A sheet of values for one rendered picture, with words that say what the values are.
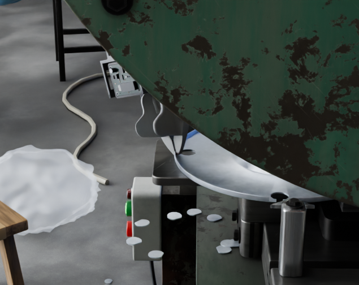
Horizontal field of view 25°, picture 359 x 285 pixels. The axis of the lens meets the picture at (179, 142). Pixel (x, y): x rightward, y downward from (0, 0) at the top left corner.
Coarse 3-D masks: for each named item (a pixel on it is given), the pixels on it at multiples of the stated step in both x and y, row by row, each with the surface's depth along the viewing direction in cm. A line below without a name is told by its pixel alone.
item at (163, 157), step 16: (160, 144) 118; (160, 160) 113; (160, 176) 108; (176, 176) 108; (240, 208) 114; (256, 208) 111; (272, 208) 111; (240, 224) 114; (256, 224) 112; (240, 240) 114; (256, 240) 113; (256, 256) 114
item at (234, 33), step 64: (64, 0) 58; (128, 0) 58; (192, 0) 58; (256, 0) 58; (320, 0) 58; (128, 64) 60; (192, 64) 60; (256, 64) 60; (320, 64) 60; (256, 128) 62; (320, 128) 62; (320, 192) 64
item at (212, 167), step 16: (192, 144) 117; (208, 144) 117; (176, 160) 111; (192, 160) 112; (208, 160) 112; (224, 160) 112; (240, 160) 111; (192, 176) 106; (208, 176) 107; (224, 176) 107; (240, 176) 107; (256, 176) 107; (272, 176) 107; (224, 192) 102; (240, 192) 101; (256, 192) 103; (272, 192) 103; (288, 192) 103; (304, 192) 103
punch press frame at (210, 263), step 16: (208, 192) 135; (208, 208) 129; (224, 208) 129; (208, 224) 124; (224, 224) 124; (208, 240) 119; (208, 256) 115; (224, 256) 115; (240, 256) 115; (208, 272) 111; (224, 272) 111; (240, 272) 111; (256, 272) 111
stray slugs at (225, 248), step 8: (168, 216) 126; (176, 216) 126; (208, 216) 126; (216, 216) 126; (136, 224) 124; (144, 224) 123; (128, 240) 119; (136, 240) 119; (224, 240) 119; (232, 240) 119; (224, 248) 117; (152, 256) 115; (160, 256) 115
